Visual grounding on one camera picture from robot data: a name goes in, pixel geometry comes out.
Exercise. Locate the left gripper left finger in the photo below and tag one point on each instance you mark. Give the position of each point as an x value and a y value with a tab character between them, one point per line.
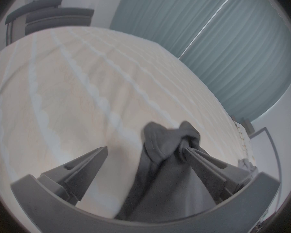
80	176

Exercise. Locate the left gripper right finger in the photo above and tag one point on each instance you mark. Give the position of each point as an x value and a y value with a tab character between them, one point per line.
215	176

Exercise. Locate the black garment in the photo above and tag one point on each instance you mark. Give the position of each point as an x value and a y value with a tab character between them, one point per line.
165	183

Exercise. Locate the pile of clothes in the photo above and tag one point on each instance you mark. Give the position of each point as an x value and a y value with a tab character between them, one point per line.
247	165

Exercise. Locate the bed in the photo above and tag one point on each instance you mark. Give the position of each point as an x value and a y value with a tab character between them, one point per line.
87	93

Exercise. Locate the white printed pillow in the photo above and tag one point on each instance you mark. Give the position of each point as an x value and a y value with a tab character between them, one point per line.
243	144

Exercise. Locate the dark grey bedside table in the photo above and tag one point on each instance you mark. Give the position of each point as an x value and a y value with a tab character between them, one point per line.
249	126

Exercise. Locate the blue-green curtain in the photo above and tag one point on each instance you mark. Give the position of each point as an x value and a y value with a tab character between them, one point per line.
245	57
165	13

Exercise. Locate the dark grey chair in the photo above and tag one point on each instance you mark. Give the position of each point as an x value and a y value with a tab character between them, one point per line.
34	6
60	19

